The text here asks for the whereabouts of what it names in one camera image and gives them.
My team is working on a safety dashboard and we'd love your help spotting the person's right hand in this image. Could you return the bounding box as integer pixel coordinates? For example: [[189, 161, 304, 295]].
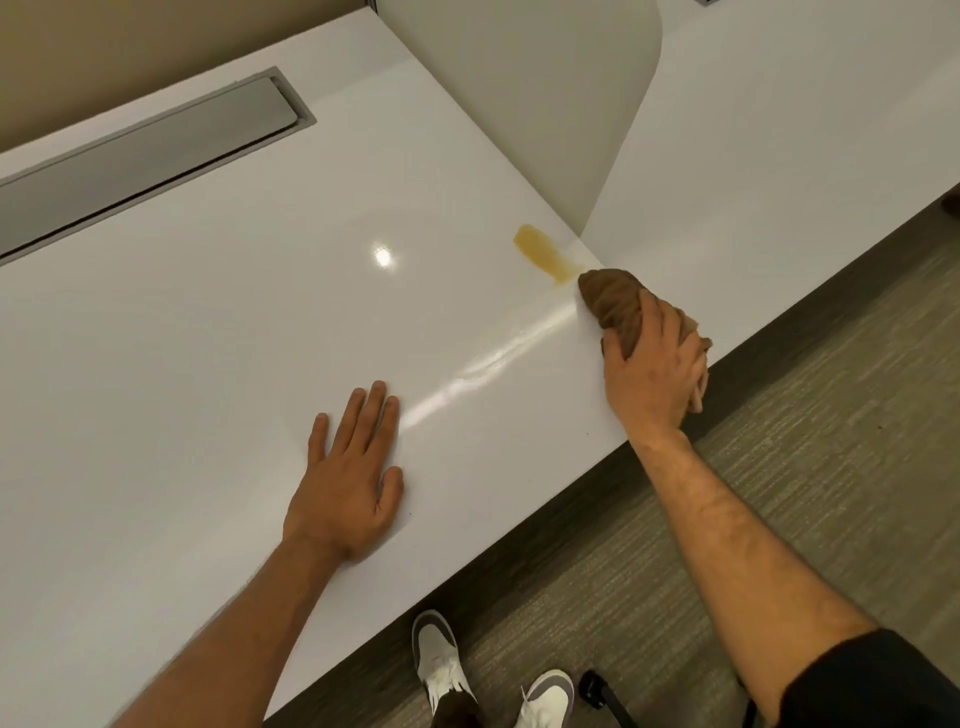
[[600, 288, 711, 453]]

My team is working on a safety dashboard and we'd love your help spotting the person's left hand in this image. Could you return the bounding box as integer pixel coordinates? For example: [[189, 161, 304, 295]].
[[281, 380, 406, 564]]

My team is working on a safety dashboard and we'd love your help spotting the brown cleaning cloth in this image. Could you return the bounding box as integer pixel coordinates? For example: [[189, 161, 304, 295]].
[[576, 267, 714, 416]]

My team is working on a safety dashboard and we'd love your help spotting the person's left forearm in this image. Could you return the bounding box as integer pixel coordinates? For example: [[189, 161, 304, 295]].
[[111, 534, 354, 728]]

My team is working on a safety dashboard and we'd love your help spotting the person's right forearm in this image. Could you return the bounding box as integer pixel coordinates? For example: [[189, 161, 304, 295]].
[[628, 426, 880, 728]]

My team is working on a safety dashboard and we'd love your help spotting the yellow-brown liquid smear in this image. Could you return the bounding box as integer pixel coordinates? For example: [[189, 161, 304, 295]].
[[512, 223, 588, 286]]

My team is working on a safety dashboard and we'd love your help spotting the white and grey left shoe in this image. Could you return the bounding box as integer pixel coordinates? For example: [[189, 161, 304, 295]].
[[410, 609, 475, 715]]

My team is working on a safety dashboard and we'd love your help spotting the white and grey shoe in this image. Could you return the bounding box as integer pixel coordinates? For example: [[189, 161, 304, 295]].
[[513, 669, 576, 728], [410, 609, 475, 715]]

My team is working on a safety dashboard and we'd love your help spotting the brown trouser leg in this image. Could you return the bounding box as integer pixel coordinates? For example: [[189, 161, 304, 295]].
[[430, 691, 483, 728]]

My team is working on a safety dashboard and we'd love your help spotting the white and grey right shoe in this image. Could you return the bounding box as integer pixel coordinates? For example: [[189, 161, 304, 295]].
[[513, 669, 576, 728]]

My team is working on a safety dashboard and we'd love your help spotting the beige desk divider panel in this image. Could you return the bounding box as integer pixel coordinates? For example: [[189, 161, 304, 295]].
[[372, 0, 666, 238]]

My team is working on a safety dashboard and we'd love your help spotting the black chair base leg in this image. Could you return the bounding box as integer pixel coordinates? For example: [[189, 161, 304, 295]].
[[576, 669, 640, 728]]

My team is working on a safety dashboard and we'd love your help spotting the black sleeve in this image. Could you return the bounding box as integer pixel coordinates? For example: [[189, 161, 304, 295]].
[[774, 627, 960, 728]]

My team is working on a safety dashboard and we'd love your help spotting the grey desk cable tray lid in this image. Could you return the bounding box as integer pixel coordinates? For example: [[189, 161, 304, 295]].
[[0, 66, 318, 268]]

